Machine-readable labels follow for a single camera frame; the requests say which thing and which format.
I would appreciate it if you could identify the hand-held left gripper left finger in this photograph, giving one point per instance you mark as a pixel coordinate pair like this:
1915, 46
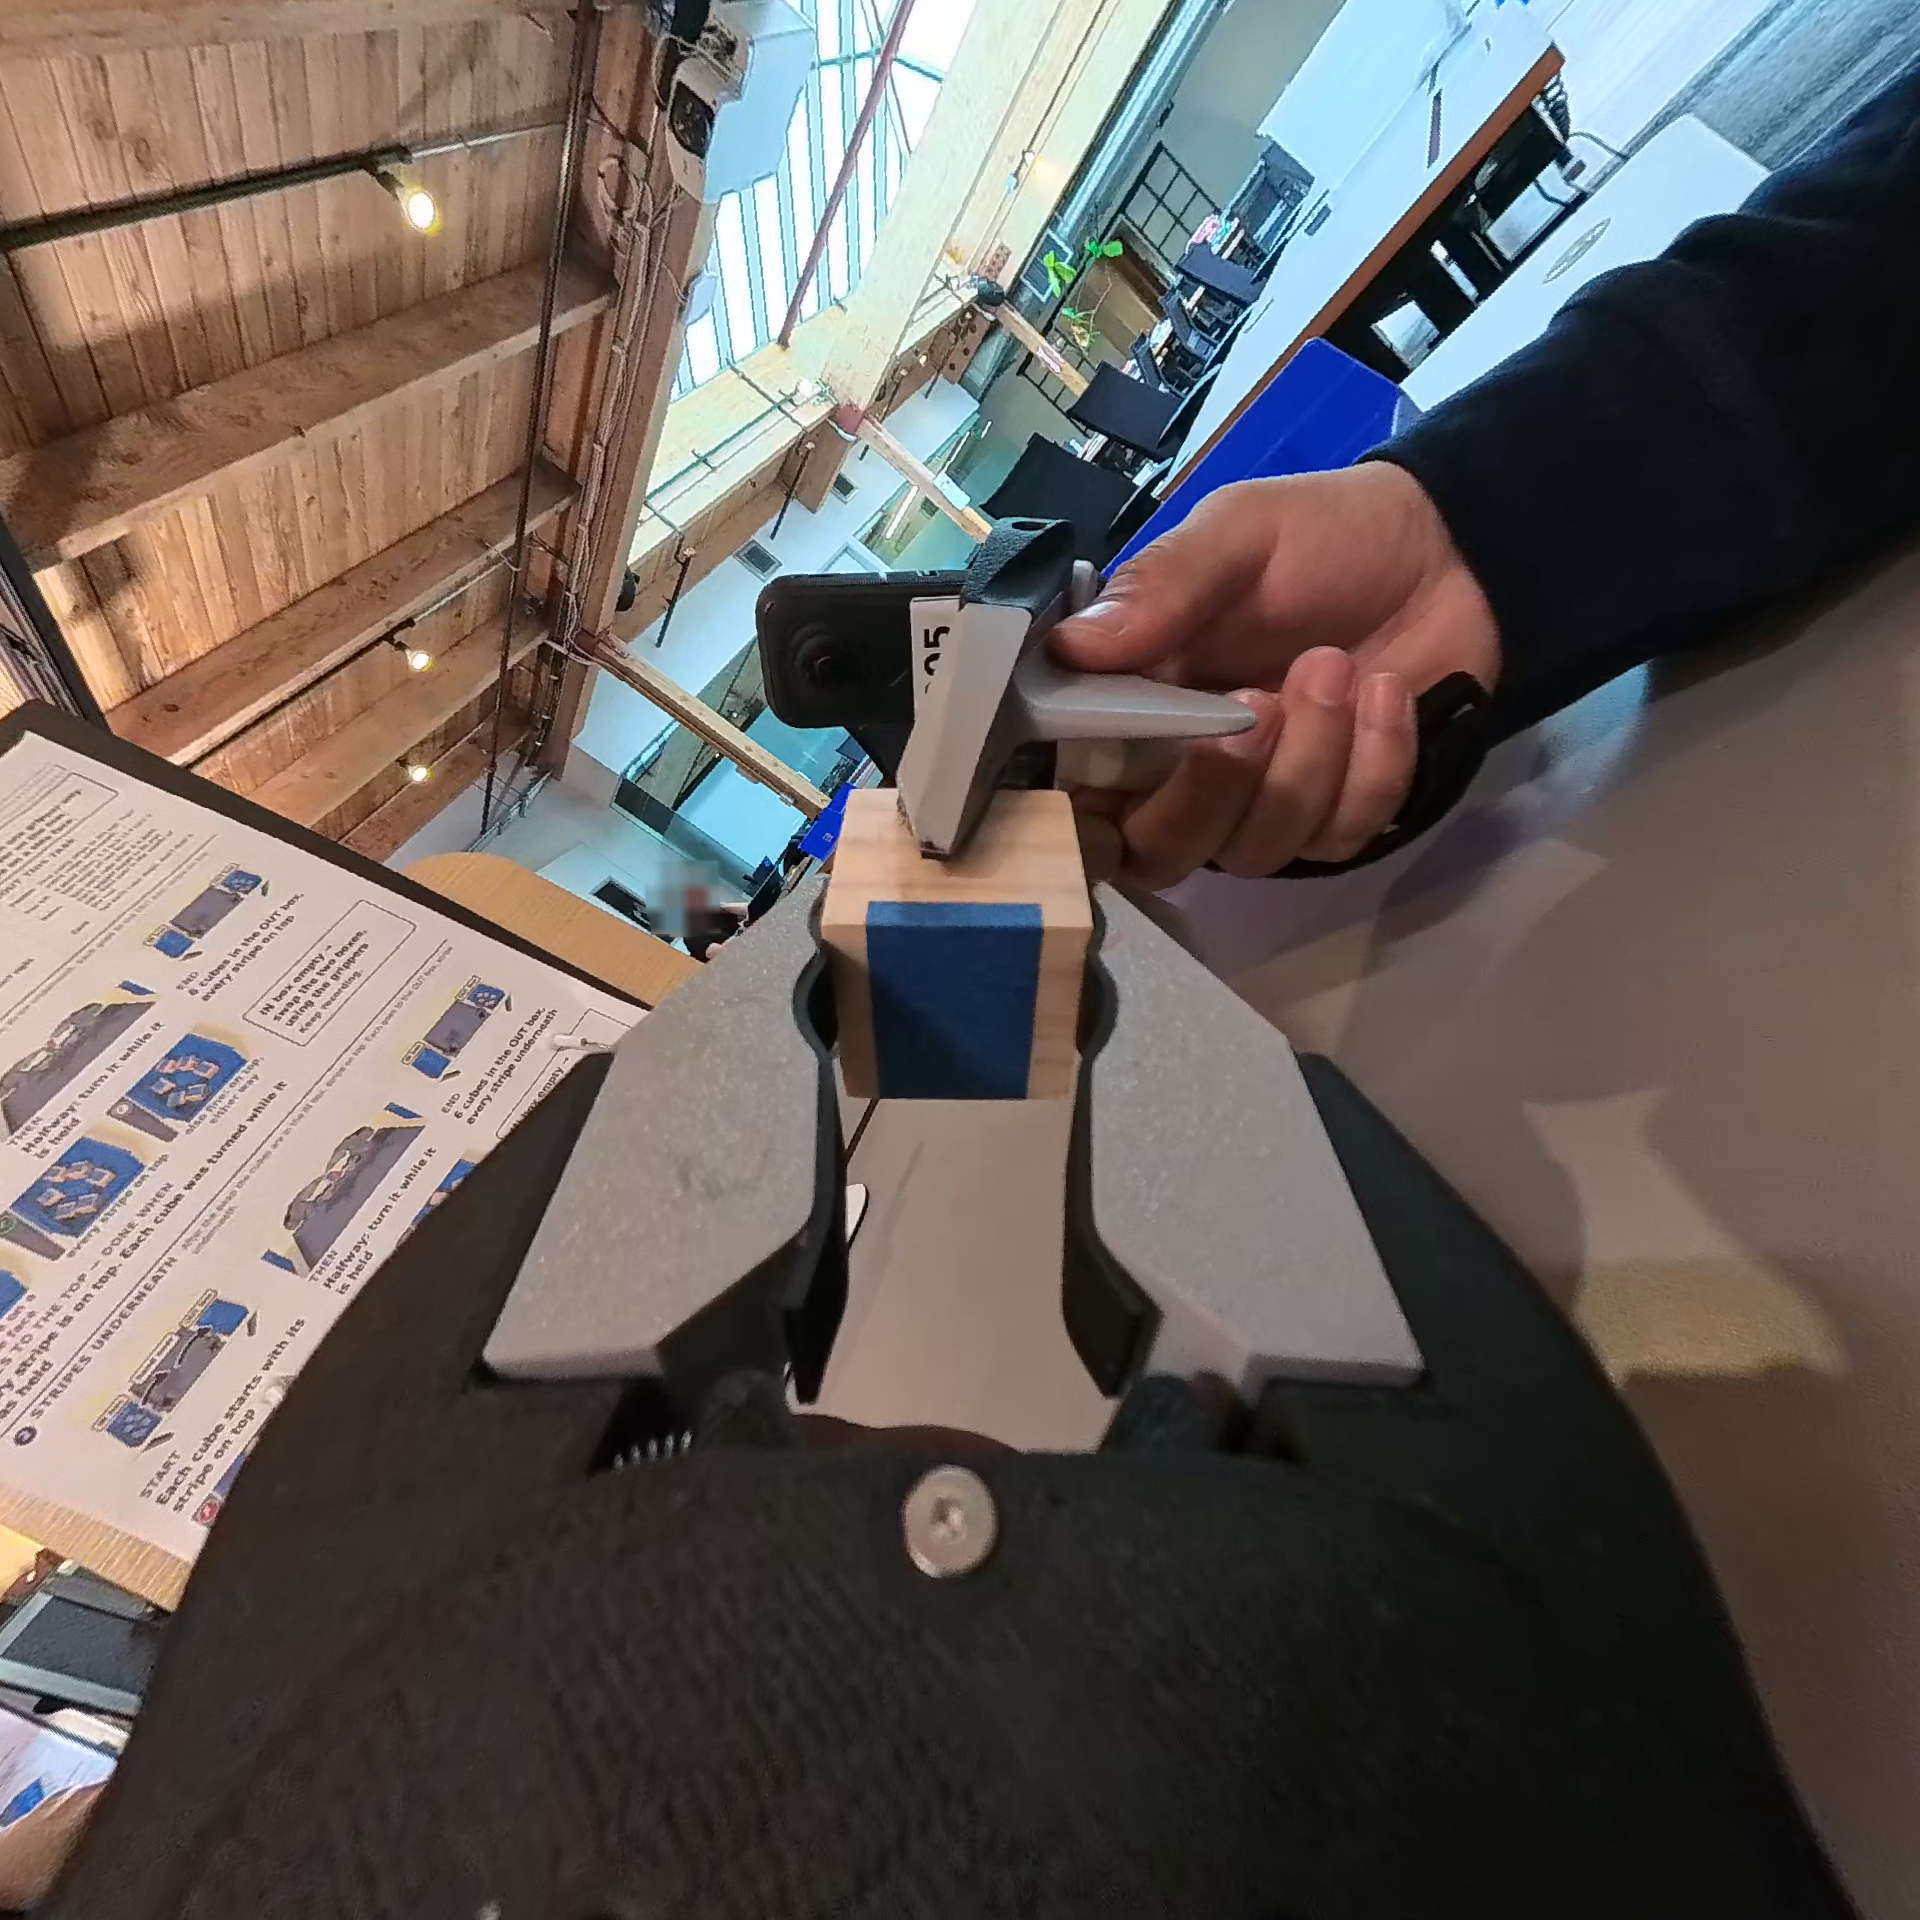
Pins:
675, 1185

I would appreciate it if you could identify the white background table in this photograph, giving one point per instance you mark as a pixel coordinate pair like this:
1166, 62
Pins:
1350, 150

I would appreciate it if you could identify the person's right hand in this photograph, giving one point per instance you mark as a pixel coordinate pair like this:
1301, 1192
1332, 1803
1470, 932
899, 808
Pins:
1320, 587

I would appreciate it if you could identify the blue storage crate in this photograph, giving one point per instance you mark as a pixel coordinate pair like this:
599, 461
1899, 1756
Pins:
832, 833

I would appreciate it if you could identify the wooden cube with blue stripe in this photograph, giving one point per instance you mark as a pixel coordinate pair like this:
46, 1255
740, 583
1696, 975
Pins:
955, 991

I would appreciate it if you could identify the blue plastic bin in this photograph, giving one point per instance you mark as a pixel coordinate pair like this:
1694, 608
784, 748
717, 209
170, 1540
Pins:
1306, 421

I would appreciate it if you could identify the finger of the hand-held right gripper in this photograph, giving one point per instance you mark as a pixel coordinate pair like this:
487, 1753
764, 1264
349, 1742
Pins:
975, 750

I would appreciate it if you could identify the instruction sheet on stand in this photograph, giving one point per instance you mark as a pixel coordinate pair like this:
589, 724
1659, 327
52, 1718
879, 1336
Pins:
511, 901

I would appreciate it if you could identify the small printed paper sheet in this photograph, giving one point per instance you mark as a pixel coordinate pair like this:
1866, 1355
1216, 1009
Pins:
31, 1785

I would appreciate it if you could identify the black office chair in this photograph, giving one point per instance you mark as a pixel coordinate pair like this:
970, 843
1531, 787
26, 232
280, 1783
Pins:
1126, 405

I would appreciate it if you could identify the printed instruction sheet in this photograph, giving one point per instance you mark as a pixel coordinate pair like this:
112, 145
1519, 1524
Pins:
224, 1125

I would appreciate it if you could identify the person's right forearm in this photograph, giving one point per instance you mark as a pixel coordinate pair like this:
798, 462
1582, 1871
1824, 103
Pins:
1724, 421

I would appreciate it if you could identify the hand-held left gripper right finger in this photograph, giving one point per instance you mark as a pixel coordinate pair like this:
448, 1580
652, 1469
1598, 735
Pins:
1245, 1201

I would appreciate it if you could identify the ceiling spot lamp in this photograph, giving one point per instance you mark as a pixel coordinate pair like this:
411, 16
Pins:
412, 201
416, 771
412, 657

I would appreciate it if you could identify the green plant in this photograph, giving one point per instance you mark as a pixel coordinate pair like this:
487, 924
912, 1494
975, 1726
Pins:
1072, 277

